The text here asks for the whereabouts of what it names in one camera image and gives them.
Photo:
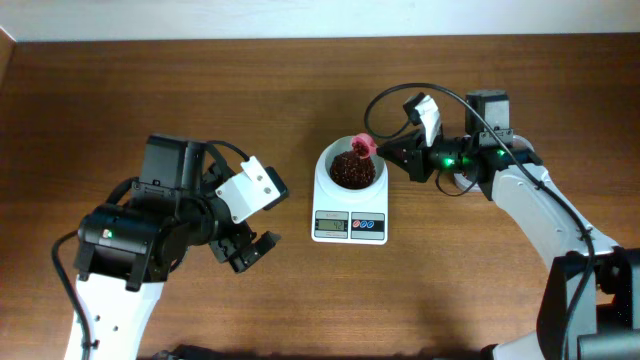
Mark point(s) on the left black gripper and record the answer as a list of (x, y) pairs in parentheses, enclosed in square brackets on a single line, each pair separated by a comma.
[(227, 251)]

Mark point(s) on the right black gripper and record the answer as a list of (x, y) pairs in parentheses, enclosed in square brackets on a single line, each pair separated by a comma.
[(415, 161)]

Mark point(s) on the pink measuring scoop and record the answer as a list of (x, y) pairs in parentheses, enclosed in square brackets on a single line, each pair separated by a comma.
[(363, 145)]

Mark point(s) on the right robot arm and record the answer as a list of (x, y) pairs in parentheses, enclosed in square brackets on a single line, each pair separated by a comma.
[(590, 306)]

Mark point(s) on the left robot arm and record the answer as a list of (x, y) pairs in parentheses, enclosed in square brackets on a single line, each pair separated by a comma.
[(186, 196)]

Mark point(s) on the white digital kitchen scale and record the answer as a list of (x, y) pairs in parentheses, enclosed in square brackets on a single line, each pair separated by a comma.
[(341, 215)]

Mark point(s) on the red beans in bowl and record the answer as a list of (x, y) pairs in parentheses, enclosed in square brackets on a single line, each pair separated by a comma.
[(350, 171)]

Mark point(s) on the clear plastic container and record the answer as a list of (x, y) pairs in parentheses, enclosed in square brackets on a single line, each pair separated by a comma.
[(463, 182)]

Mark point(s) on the white round bowl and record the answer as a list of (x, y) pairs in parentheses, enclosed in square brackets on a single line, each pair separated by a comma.
[(337, 147)]

